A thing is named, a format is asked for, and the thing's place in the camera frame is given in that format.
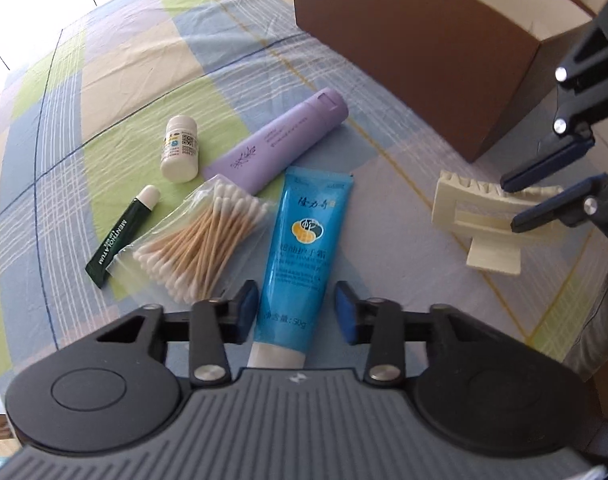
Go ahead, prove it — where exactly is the checkered bed sheet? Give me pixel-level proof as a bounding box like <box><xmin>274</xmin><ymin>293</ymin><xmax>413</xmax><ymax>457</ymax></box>
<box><xmin>0</xmin><ymin>0</ymin><xmax>608</xmax><ymax>388</ymax></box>

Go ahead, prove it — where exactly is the blue hand cream tube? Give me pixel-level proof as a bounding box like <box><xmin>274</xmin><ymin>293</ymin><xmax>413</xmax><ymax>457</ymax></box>
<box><xmin>247</xmin><ymin>167</ymin><xmax>354</xmax><ymax>370</ymax></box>

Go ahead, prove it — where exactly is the white pill bottle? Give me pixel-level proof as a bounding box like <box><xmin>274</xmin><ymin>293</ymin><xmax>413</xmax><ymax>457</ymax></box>
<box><xmin>161</xmin><ymin>115</ymin><xmax>199</xmax><ymax>183</ymax></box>

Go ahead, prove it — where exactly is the cream plastic hair claw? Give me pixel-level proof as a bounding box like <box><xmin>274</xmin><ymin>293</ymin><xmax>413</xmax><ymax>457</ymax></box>
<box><xmin>432</xmin><ymin>170</ymin><xmax>563</xmax><ymax>276</ymax></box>

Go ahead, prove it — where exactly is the bag of cotton swabs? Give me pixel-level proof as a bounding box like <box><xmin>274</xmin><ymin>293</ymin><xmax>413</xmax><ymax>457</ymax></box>
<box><xmin>108</xmin><ymin>174</ymin><xmax>276</xmax><ymax>307</ymax></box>

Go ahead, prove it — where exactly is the purple lotion tube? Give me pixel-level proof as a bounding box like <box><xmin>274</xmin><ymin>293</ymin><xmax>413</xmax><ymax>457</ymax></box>
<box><xmin>202</xmin><ymin>88</ymin><xmax>348</xmax><ymax>195</ymax></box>

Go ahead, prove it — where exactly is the brown cardboard storage box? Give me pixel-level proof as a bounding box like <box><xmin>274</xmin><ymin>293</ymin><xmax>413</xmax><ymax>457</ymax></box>
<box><xmin>294</xmin><ymin>0</ymin><xmax>592</xmax><ymax>162</ymax></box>

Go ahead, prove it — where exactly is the green lip balm tube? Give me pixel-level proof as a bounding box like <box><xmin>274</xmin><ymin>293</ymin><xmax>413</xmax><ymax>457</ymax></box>
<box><xmin>84</xmin><ymin>185</ymin><xmax>161</xmax><ymax>288</ymax></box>

